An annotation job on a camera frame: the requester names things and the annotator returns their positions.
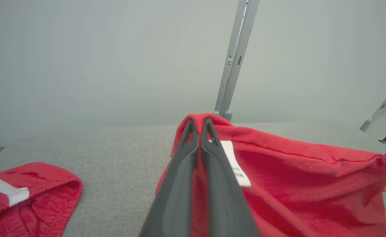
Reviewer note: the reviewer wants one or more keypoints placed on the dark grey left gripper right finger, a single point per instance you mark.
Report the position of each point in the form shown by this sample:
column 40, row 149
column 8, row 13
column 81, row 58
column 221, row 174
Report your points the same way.
column 224, row 197

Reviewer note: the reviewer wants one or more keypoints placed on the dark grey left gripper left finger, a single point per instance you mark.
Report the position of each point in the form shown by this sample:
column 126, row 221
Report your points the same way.
column 176, row 191

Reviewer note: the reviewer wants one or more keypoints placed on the red jersey with black number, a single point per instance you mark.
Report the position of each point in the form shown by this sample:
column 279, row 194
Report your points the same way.
column 295, row 184

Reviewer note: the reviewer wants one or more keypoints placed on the red shorts with white stripes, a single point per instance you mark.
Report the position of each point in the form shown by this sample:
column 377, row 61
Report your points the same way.
column 41, row 204

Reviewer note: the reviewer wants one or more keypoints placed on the grey partition post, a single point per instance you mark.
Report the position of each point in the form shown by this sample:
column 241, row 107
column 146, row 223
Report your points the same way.
column 235, row 65

